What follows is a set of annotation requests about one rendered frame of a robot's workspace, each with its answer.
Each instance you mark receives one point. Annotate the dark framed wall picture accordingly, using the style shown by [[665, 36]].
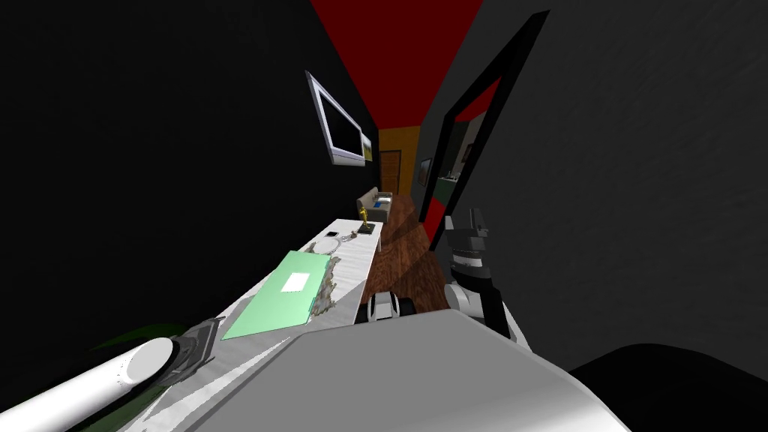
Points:
[[425, 172]]

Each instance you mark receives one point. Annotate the brown wooden door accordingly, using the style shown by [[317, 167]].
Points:
[[390, 173]]

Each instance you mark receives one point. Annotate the wall television with silver frame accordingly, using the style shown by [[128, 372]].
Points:
[[339, 129]]

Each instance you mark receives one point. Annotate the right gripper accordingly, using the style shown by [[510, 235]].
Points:
[[470, 242]]

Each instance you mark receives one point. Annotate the silver key bunch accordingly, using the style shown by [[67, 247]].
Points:
[[349, 236]]

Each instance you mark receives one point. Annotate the mottled grey paper sheet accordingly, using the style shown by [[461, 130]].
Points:
[[329, 288]]

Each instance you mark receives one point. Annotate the green folder with white label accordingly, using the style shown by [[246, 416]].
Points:
[[267, 309]]

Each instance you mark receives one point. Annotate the small yellow wall picture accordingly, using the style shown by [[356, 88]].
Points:
[[367, 148]]

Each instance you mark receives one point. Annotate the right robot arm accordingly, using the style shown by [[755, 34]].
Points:
[[497, 312]]

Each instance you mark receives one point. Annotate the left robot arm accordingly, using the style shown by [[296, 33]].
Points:
[[78, 390]]

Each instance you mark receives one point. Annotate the long white table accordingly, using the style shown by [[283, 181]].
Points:
[[359, 259]]

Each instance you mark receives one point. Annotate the gold statuette on black base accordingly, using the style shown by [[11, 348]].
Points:
[[365, 225]]

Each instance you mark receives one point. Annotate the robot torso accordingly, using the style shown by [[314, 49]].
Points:
[[408, 378]]

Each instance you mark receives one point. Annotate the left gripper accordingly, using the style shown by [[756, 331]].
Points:
[[193, 351]]

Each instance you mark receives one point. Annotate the beige sofa with blue cushion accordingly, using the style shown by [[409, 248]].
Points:
[[377, 204]]

